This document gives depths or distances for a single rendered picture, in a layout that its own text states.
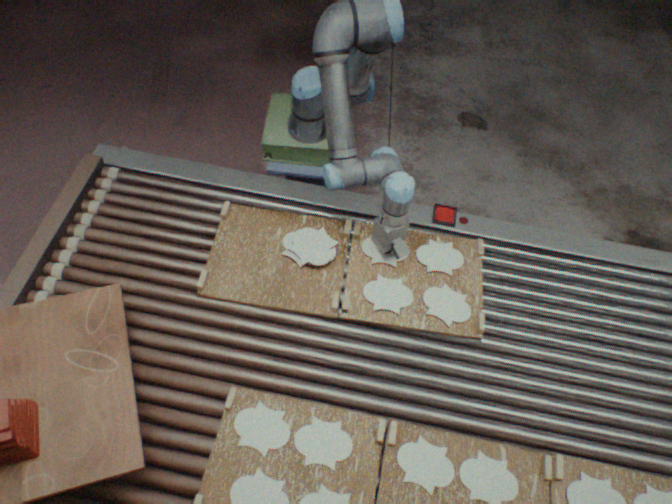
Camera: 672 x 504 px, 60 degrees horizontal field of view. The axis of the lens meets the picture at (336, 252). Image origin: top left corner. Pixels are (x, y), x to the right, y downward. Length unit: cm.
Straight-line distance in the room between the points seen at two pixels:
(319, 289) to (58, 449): 78
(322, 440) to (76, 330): 68
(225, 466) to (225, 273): 56
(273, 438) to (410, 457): 34
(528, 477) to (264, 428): 67
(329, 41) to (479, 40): 295
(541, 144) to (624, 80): 97
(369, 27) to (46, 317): 111
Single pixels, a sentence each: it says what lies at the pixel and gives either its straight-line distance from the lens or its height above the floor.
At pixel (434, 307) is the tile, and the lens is 172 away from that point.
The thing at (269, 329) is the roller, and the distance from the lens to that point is 167.
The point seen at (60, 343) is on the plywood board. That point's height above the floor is 104.
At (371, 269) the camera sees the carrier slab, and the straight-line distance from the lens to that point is 177.
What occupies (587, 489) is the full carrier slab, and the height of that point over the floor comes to 95.
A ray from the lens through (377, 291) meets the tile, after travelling 172.
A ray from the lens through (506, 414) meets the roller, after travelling 167.
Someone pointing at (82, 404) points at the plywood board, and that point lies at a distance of 153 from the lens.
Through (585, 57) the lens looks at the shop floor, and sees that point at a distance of 461.
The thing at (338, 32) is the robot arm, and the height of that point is 152.
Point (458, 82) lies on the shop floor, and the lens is 403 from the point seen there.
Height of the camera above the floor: 240
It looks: 55 degrees down
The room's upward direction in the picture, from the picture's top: 7 degrees clockwise
